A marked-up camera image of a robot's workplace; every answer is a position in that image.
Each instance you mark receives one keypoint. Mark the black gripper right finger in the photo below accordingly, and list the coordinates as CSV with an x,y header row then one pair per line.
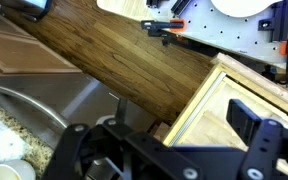
x,y
267,141

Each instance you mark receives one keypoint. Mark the stainless steel dishwasher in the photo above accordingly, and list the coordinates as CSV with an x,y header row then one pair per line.
x,y
45,104

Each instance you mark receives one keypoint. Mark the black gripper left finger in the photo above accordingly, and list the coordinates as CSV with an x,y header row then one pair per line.
x,y
133,155

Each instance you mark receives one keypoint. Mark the white cup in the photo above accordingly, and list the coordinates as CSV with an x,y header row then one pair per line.
x,y
17,170

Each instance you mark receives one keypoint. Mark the wooden cutlery drawer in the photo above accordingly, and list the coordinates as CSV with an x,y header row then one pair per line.
x,y
202,134

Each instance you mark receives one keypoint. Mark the white perforated robot table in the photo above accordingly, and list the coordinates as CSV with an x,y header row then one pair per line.
x,y
231,25

